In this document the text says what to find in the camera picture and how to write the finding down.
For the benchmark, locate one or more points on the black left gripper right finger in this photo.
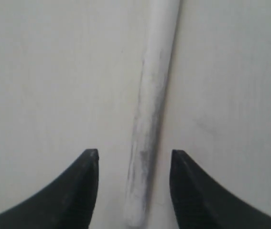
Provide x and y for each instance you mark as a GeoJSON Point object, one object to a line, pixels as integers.
{"type": "Point", "coordinates": [200, 202]}

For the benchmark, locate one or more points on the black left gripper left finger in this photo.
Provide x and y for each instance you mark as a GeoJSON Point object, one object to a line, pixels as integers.
{"type": "Point", "coordinates": [68, 202]}

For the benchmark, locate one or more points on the white wooden drumstick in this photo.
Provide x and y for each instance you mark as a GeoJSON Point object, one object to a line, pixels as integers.
{"type": "Point", "coordinates": [148, 115]}

